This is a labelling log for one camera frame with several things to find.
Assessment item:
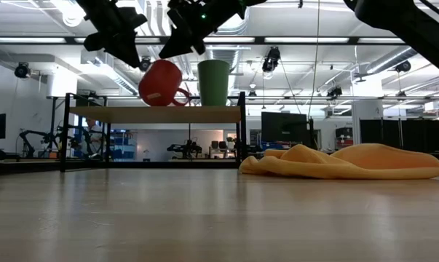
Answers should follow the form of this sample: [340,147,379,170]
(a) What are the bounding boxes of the thin hanging cable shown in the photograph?
[307,0,321,119]

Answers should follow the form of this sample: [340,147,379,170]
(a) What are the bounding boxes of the red box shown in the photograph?
[335,127,355,149]

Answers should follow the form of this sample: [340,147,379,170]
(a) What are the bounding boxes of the wooden black-framed shelf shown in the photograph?
[60,91,248,173]

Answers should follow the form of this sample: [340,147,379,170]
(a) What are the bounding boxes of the black ceiling spotlight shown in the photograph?
[395,60,413,74]
[261,46,282,74]
[14,61,31,79]
[327,86,344,100]
[138,56,153,73]

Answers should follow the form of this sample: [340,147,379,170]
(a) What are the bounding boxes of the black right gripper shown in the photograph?
[158,0,268,60]

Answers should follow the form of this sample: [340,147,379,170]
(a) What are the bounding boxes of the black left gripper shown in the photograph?
[75,0,148,69]

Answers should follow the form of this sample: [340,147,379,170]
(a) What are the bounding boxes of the black overhead frame bar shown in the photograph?
[0,35,409,46]

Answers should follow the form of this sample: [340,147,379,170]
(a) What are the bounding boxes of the red mug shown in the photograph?
[138,59,192,108]

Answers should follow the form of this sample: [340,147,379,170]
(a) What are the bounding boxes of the green plastic cup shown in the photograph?
[197,59,232,107]

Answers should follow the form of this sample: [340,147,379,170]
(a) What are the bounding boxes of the person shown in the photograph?
[83,118,105,158]

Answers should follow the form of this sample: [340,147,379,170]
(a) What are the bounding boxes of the black table edge rail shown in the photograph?
[0,159,242,176]

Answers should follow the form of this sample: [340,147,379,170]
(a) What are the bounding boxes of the black room partition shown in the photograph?
[360,118,439,151]

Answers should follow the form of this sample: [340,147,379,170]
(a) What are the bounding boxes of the orange cloth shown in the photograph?
[239,143,439,180]

